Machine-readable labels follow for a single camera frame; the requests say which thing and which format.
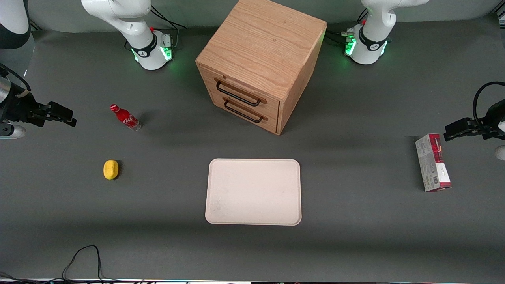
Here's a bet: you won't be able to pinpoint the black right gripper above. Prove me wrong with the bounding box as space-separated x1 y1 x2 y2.
0 85 77 128

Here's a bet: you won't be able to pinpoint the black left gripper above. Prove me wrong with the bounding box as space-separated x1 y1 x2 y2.
443 99 505 142

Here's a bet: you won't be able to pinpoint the red coke bottle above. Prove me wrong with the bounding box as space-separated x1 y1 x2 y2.
110 104 142 131

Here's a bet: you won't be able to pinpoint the beige rectangular tray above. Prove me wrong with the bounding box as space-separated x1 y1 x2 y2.
205 159 302 226

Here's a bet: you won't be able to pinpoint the red plaid cardboard box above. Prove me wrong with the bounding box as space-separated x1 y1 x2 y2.
415 133 453 193

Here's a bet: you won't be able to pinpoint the yellow lemon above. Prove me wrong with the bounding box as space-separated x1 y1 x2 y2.
103 159 119 181

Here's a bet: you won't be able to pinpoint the wooden drawer front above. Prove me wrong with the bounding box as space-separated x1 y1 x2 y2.
199 64 281 117
210 93 280 134

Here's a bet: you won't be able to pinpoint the wooden drawer cabinet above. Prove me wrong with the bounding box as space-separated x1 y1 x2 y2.
195 0 327 136

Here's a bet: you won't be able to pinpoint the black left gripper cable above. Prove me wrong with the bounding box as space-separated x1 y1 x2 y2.
472 81 505 129

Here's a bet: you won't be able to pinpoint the black right base cables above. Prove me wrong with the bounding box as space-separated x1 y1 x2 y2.
149 5 188 51

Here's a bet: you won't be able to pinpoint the black base cables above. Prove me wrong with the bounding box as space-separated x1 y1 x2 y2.
325 8 369 47
149 5 188 51

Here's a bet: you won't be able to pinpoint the black cable on table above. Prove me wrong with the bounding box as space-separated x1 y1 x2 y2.
61 245 119 283

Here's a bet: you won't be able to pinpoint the black left base cables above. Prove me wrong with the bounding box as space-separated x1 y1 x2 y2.
325 8 369 47

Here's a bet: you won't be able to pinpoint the black metal drawer handle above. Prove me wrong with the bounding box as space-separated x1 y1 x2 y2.
215 78 267 107
223 98 269 123

